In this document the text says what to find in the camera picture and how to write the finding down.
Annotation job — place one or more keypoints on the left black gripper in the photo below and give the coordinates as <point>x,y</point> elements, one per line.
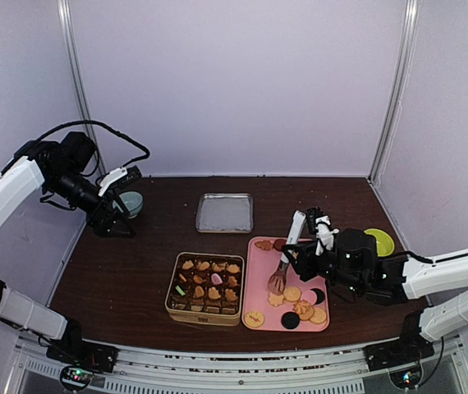
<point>100,225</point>

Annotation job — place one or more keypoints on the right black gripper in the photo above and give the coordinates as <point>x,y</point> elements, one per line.
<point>305,251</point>

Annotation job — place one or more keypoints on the metal tongs white handle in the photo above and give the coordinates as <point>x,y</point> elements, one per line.
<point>277,281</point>

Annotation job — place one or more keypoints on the pink round cookie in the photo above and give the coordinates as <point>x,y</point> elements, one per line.
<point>216,279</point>
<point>310,296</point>

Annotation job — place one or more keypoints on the green round cookie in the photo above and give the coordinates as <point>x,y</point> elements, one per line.
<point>180,291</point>

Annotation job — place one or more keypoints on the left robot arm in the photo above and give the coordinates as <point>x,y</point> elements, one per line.
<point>43,193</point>

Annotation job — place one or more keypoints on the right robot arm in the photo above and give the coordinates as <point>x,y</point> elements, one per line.
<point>349,258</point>

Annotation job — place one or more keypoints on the brown chocolate round cookie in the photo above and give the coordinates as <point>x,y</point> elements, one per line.
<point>279,243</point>

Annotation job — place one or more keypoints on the light blue ceramic bowl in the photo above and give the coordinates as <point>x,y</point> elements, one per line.
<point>133,201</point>

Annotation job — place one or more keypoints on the black sandwich cookie right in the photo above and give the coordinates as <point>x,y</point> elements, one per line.
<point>321,295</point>

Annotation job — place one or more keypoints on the black sandwich cookie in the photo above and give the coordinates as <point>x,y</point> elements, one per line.
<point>290,320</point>
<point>321,295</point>

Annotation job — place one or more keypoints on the pink plastic tray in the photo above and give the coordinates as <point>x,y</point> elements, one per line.
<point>262,261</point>

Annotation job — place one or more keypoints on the swirl butter cookie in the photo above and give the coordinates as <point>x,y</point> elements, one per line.
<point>304,309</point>

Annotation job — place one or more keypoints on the black sandwich cookie bottom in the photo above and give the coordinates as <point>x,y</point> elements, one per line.
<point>290,320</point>

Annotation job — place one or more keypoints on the clock face round cookie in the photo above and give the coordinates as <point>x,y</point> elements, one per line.
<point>254,319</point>

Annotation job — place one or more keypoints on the green plastic bowl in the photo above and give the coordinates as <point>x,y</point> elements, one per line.
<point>384,242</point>

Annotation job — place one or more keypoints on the silver tin lid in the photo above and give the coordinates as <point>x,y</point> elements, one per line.
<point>225,213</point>

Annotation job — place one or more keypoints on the gold cookie tin box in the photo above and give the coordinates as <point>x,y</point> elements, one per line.
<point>205,303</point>

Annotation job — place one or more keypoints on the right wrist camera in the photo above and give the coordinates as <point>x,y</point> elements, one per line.
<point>320,225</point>

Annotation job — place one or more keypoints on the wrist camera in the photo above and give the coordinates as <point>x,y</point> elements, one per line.
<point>119,177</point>
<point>320,225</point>

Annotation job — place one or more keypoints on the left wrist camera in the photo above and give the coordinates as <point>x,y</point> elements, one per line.
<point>119,177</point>

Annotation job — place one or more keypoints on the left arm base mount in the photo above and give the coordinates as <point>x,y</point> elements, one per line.
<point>91,356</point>

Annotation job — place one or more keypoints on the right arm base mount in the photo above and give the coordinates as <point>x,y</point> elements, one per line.
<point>391,354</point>

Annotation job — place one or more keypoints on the right aluminium frame post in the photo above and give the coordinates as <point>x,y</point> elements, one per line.
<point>402,68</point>

